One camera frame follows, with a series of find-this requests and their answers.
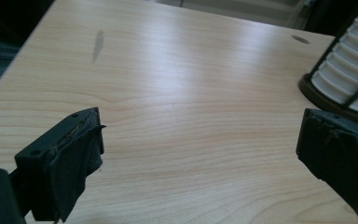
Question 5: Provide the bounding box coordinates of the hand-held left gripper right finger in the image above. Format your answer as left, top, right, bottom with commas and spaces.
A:
296, 107, 358, 224

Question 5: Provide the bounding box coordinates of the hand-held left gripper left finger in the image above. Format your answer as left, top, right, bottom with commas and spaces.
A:
14, 106, 107, 223

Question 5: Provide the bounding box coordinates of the black double cup holder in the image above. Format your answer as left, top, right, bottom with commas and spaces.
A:
297, 0, 358, 127

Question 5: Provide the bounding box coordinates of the short stack of white cups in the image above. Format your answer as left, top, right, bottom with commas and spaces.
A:
310, 0, 358, 115

